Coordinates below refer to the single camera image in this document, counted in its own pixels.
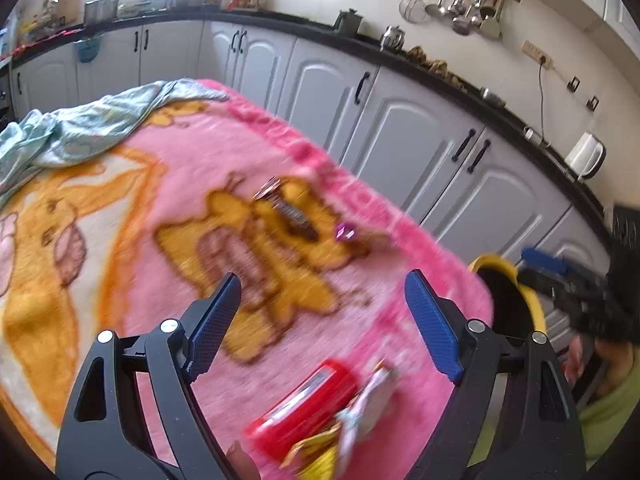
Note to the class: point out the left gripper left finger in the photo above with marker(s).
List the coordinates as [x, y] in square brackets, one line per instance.
[104, 434]

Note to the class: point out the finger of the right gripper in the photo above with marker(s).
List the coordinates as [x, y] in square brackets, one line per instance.
[539, 261]
[559, 288]

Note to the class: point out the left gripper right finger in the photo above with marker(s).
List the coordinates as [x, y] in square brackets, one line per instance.
[510, 415]

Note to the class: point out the yellow rimmed trash bin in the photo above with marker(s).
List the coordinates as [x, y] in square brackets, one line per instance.
[517, 309]

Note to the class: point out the person's right hand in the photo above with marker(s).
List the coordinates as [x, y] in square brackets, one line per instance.
[602, 369]

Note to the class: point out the white electric kettle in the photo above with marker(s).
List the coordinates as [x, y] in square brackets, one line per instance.
[586, 157]

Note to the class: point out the white power adapter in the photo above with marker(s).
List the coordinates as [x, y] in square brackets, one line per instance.
[533, 136]

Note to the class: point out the steel bowl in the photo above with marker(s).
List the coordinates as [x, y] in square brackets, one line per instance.
[492, 99]

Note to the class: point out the pink cartoon blanket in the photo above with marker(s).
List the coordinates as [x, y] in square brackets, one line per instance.
[133, 237]

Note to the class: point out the red snack package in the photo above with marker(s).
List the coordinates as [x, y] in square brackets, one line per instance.
[304, 411]

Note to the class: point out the purple candy wrapper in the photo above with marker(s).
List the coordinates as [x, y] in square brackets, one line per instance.
[345, 232]

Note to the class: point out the yellow white snack wrapper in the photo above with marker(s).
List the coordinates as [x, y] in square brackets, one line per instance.
[327, 453]

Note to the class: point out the green hanging spatula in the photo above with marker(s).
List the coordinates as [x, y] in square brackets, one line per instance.
[491, 27]

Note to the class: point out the dark snack wrapper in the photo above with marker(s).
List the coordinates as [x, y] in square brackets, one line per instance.
[297, 223]

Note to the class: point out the shiny steel kettle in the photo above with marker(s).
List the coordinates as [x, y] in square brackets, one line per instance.
[392, 39]

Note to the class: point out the light blue cloth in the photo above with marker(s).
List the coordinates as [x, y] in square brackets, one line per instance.
[70, 136]

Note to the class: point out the dark metal teapot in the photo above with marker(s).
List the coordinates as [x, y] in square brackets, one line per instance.
[347, 23]

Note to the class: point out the blue hanging basket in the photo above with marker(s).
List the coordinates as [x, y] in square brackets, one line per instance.
[87, 49]

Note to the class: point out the steel pot near window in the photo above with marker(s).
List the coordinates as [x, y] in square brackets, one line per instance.
[100, 11]

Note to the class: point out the wall power strip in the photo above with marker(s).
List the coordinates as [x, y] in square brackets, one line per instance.
[536, 54]

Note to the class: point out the hanging wire skimmer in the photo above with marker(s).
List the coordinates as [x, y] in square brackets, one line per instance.
[412, 11]

